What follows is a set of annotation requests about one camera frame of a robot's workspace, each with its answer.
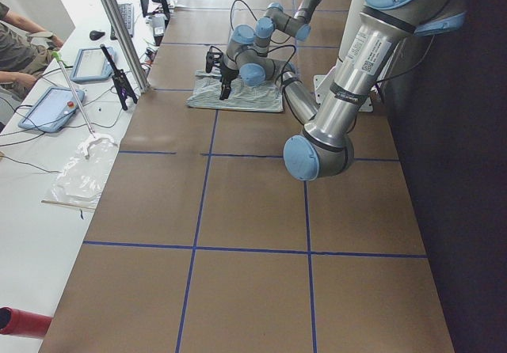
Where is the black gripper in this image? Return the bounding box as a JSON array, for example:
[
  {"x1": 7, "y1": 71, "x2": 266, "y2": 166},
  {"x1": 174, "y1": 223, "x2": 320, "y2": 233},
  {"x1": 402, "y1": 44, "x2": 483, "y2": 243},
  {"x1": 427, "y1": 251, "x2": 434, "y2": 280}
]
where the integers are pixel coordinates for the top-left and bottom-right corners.
[{"x1": 205, "y1": 47, "x2": 238, "y2": 101}]

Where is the navy white striped polo shirt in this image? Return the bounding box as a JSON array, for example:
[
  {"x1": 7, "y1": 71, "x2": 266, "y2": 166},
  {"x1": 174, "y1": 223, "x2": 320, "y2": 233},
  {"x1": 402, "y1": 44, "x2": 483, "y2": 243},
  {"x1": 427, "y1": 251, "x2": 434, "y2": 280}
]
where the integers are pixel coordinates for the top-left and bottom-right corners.
[{"x1": 186, "y1": 68, "x2": 284, "y2": 113}]

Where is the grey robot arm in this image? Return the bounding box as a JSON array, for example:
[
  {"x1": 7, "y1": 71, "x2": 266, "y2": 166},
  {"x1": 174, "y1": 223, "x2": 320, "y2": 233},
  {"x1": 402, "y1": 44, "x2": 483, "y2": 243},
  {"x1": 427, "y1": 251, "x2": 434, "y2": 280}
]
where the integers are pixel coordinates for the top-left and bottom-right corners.
[
  {"x1": 253, "y1": 0, "x2": 322, "y2": 56},
  {"x1": 206, "y1": 0, "x2": 466, "y2": 181}
]

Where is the black keyboard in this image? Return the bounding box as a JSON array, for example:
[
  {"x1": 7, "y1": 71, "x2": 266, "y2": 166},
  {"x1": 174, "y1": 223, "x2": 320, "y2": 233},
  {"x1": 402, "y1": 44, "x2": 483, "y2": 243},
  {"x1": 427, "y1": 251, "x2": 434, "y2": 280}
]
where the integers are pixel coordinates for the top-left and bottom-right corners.
[{"x1": 118, "y1": 3, "x2": 135, "y2": 36}]

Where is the far blue teach pendant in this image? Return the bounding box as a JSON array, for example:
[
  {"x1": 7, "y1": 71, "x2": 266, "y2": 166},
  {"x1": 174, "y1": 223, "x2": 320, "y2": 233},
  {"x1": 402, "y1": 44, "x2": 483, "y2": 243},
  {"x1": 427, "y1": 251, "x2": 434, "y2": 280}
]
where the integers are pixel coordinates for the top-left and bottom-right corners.
[{"x1": 70, "y1": 47, "x2": 112, "y2": 84}]

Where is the blue teach pendant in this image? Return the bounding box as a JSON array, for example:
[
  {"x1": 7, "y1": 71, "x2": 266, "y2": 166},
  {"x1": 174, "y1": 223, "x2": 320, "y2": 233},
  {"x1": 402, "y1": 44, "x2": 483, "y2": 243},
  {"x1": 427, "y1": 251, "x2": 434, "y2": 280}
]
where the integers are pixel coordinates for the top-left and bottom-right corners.
[
  {"x1": 18, "y1": 86, "x2": 78, "y2": 133},
  {"x1": 70, "y1": 47, "x2": 112, "y2": 84}
]

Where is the black computer mouse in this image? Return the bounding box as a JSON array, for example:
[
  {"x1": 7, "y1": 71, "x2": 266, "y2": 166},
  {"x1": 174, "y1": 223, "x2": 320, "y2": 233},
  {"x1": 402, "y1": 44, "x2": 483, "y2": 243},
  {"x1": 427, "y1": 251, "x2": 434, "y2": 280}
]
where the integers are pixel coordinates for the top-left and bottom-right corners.
[{"x1": 89, "y1": 30, "x2": 105, "y2": 41}]

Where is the white grabber stick green tip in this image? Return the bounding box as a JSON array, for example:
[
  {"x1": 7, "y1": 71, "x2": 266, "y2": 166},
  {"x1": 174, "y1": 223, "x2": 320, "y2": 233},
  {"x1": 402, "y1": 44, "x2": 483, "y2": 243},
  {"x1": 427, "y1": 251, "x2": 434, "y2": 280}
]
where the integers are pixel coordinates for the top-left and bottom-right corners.
[{"x1": 51, "y1": 51, "x2": 116, "y2": 159}]

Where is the near blue teach pendant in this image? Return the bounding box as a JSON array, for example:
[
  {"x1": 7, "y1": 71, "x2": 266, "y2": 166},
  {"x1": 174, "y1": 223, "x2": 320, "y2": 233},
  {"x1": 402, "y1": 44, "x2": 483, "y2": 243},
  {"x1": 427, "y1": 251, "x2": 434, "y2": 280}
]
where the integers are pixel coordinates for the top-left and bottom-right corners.
[{"x1": 18, "y1": 86, "x2": 78, "y2": 133}]

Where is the clear plastic bag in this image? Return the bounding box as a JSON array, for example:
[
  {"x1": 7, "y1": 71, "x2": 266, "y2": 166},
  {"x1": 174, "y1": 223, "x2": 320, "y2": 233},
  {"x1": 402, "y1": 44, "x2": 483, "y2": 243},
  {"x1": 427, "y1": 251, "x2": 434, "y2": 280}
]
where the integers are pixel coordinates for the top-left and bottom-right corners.
[{"x1": 44, "y1": 141, "x2": 119, "y2": 208}]

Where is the seated person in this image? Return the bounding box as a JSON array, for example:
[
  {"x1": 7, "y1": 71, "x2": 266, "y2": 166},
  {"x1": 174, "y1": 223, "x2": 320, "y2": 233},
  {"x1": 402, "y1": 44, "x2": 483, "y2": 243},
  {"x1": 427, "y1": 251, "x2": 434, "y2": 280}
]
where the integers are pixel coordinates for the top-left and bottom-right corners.
[{"x1": 1, "y1": 3, "x2": 53, "y2": 100}]

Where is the thin wooden stick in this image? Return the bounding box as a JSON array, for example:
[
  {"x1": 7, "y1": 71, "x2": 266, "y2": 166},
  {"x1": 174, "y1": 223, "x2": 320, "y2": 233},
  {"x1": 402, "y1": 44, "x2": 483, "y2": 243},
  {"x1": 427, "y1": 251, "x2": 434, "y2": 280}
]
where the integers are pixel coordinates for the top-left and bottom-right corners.
[{"x1": 40, "y1": 199, "x2": 96, "y2": 212}]

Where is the red cylinder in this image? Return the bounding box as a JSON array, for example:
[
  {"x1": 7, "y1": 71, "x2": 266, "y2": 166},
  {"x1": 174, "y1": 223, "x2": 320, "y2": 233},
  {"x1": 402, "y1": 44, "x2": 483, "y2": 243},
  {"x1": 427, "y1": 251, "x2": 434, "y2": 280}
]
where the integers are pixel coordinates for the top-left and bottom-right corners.
[{"x1": 1, "y1": 307, "x2": 52, "y2": 339}]

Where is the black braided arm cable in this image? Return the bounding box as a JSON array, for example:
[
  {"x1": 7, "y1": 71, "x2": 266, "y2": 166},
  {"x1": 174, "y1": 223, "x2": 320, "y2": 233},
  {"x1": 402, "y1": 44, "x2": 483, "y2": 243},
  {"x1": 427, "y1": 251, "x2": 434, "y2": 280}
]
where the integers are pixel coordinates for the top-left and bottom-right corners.
[
  {"x1": 229, "y1": 0, "x2": 270, "y2": 45},
  {"x1": 208, "y1": 44, "x2": 298, "y2": 93}
]

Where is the black camera tripod stand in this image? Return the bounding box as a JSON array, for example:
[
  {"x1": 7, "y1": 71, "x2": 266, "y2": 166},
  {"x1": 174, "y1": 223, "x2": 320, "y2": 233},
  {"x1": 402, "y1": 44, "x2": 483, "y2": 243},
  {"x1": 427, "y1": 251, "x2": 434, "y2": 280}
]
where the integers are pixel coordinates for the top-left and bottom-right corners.
[{"x1": 100, "y1": 44, "x2": 138, "y2": 111}]

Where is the aluminium frame post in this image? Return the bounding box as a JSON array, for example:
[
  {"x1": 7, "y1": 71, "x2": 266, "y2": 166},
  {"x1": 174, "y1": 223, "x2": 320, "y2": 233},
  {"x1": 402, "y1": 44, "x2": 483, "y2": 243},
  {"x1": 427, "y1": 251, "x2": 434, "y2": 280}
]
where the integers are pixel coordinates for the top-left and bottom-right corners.
[{"x1": 101, "y1": 0, "x2": 150, "y2": 93}]

